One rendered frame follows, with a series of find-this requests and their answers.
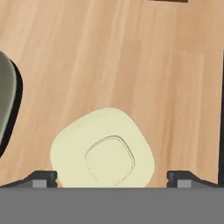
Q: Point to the dark brown wooden object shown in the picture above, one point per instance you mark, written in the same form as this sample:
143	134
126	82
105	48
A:
168	1

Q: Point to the grey blender jug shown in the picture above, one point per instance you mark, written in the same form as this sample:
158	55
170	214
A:
6	99

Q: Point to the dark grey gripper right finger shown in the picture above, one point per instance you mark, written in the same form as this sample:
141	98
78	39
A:
180	178

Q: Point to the cream blender lid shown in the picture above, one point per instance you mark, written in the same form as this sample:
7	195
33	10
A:
102	148

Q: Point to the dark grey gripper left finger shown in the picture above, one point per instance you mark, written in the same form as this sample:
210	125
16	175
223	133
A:
43	178

